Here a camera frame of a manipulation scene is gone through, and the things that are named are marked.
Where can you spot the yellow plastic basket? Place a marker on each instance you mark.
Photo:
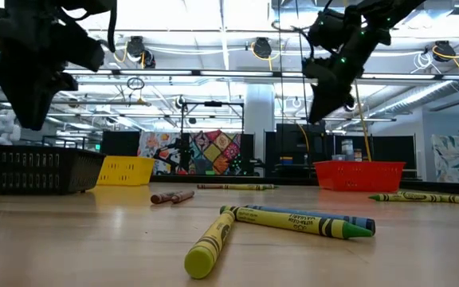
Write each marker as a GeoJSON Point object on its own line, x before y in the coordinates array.
{"type": "Point", "coordinates": [126, 170]}

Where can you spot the stacked storage boxes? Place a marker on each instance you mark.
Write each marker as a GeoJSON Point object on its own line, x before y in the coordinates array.
{"type": "Point", "coordinates": [349, 149]}

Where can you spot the red plastic basket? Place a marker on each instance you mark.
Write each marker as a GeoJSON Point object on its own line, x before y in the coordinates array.
{"type": "Point", "coordinates": [359, 177]}

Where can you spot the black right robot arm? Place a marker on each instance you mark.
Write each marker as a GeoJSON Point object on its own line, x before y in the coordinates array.
{"type": "Point", "coordinates": [373, 16]}

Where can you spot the colourful patchwork quilt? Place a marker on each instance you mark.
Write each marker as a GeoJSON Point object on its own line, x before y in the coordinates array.
{"type": "Point", "coordinates": [213, 153]}

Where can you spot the small black ceiling reel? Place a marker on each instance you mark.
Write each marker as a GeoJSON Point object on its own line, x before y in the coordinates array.
{"type": "Point", "coordinates": [179, 102]}

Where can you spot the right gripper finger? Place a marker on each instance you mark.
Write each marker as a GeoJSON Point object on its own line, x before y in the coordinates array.
{"type": "Point", "coordinates": [327, 101]}

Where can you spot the floral patterned cloth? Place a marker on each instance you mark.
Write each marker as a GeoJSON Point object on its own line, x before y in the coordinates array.
{"type": "Point", "coordinates": [147, 147]}

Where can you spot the black background robot arm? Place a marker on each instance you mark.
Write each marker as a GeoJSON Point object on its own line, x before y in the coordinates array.
{"type": "Point", "coordinates": [181, 153]}

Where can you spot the blue crayon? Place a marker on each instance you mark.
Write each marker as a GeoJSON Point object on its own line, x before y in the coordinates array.
{"type": "Point", "coordinates": [357, 221]}

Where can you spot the black plastic basket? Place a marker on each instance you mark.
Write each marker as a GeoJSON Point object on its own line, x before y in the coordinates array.
{"type": "Point", "coordinates": [74, 171]}

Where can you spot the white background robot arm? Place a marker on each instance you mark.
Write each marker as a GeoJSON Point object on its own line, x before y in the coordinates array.
{"type": "Point", "coordinates": [2, 129]}

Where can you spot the black background station frame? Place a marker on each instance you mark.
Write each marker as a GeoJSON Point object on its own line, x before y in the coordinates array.
{"type": "Point", "coordinates": [213, 104]}

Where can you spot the long ceiling light bar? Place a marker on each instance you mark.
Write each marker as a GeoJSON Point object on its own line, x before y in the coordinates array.
{"type": "Point", "coordinates": [154, 72]}

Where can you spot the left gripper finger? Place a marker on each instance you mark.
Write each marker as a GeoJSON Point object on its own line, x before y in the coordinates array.
{"type": "Point", "coordinates": [30, 99]}

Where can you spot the silver ceiling air duct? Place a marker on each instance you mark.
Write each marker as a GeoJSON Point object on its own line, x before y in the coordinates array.
{"type": "Point", "coordinates": [413, 99]}

